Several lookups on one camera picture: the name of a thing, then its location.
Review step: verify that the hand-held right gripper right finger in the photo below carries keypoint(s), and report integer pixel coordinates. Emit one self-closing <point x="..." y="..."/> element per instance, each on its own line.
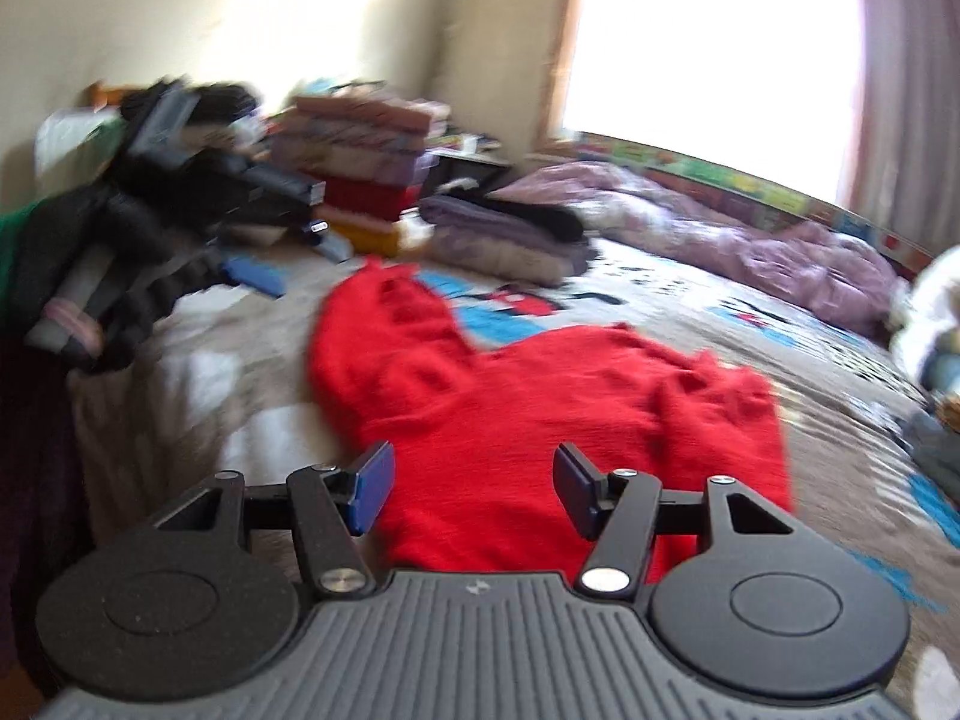
<point x="571" y="487"/>

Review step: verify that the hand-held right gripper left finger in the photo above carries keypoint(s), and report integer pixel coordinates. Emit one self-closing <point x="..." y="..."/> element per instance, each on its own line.
<point x="373" y="484"/>

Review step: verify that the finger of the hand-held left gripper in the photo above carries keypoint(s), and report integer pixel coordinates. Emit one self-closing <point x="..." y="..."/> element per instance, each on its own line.
<point x="330" y="247"/>
<point x="255" y="277"/>

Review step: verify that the red and green knit sweater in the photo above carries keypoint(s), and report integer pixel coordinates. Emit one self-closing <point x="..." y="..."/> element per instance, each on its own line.
<point x="525" y="420"/>

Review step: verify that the person's left hand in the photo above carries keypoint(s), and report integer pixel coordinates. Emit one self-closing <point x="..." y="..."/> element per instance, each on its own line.
<point x="135" y="240"/>

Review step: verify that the stack of folded sweaters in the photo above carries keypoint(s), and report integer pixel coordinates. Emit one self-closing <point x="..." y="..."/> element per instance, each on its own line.
<point x="360" y="157"/>

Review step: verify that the purple folded garment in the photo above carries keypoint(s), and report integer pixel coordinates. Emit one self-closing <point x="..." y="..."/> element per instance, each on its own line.
<point x="480" y="229"/>

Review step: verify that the cluttered desk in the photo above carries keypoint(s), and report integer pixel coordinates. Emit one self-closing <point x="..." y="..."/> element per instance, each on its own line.
<point x="469" y="161"/>

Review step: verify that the floral padded folded garment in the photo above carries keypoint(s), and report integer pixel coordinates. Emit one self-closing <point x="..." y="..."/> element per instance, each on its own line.
<point x="525" y="266"/>

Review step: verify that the black folded garment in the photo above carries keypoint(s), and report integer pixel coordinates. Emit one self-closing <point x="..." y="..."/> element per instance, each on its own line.
<point x="547" y="217"/>

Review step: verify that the cartoon mouse printed blanket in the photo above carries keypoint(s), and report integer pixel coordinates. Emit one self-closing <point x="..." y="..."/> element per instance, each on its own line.
<point x="825" y="405"/>

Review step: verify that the purple duvet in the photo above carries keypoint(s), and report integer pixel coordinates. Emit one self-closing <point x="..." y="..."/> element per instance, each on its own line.
<point x="712" y="240"/>

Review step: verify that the alphabet foam play mat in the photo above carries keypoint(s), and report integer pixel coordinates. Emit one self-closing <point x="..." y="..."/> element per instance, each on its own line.
<point x="750" y="180"/>

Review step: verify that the window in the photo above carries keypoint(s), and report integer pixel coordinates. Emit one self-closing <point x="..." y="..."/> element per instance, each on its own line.
<point x="705" y="45"/>

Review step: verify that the window curtain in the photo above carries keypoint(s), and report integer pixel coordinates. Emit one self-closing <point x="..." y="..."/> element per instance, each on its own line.
<point x="915" y="75"/>

